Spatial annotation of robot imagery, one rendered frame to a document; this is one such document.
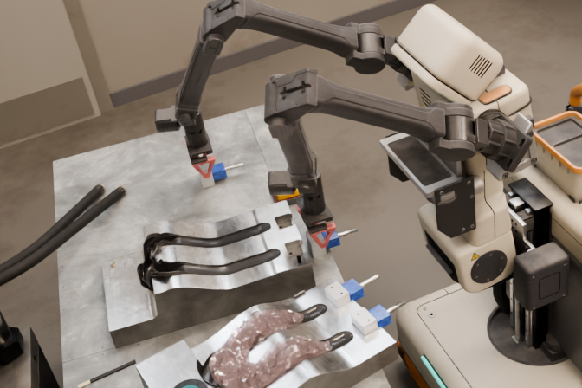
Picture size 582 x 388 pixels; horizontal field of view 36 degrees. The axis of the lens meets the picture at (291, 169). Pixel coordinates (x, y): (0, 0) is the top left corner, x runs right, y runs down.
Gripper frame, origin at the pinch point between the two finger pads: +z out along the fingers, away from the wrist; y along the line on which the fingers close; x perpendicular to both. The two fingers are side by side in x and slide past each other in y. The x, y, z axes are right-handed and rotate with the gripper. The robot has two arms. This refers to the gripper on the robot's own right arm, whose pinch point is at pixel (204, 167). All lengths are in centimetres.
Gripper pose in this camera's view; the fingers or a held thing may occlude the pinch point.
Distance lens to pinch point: 259.4
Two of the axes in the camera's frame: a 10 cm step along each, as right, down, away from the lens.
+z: 1.4, 7.9, 6.0
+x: 9.6, -2.6, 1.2
